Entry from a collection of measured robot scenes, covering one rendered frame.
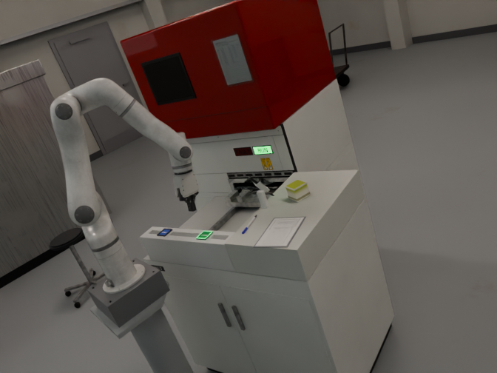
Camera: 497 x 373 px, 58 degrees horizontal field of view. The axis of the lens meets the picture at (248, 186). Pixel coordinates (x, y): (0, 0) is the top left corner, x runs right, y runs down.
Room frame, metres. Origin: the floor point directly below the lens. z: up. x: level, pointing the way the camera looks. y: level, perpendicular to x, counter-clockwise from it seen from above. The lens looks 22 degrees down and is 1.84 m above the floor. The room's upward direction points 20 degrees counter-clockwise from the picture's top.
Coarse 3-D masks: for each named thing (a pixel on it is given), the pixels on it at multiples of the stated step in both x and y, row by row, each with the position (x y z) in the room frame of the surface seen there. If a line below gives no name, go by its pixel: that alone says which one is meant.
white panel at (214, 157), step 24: (192, 144) 2.50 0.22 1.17; (216, 144) 2.38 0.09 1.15; (240, 144) 2.27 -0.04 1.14; (264, 144) 2.17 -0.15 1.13; (288, 144) 2.09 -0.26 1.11; (192, 168) 2.55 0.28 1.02; (216, 168) 2.42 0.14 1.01; (240, 168) 2.30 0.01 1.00; (288, 168) 2.10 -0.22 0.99; (216, 192) 2.48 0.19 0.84
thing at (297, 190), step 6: (300, 180) 1.81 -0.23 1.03; (288, 186) 1.78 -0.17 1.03; (294, 186) 1.76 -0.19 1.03; (300, 186) 1.75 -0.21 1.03; (306, 186) 1.76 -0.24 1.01; (288, 192) 1.79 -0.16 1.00; (294, 192) 1.74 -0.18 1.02; (300, 192) 1.75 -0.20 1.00; (306, 192) 1.76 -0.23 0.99; (294, 198) 1.75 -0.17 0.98; (300, 198) 1.74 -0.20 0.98
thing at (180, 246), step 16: (144, 240) 1.96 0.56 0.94; (160, 240) 1.88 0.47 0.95; (176, 240) 1.81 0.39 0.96; (192, 240) 1.75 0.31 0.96; (208, 240) 1.70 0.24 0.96; (224, 240) 1.65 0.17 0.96; (160, 256) 1.92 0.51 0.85; (176, 256) 1.84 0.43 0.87; (192, 256) 1.77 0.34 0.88; (208, 256) 1.70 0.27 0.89; (224, 256) 1.63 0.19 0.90
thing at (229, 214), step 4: (232, 208) 2.17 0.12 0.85; (236, 208) 2.18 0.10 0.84; (228, 212) 2.14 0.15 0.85; (232, 212) 2.15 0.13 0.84; (224, 216) 2.11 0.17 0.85; (228, 216) 2.12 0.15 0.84; (220, 220) 2.08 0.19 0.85; (224, 220) 2.09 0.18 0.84; (228, 220) 2.11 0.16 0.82; (216, 224) 2.05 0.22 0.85; (220, 224) 2.07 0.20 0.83; (212, 228) 2.02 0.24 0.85; (216, 228) 2.04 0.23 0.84
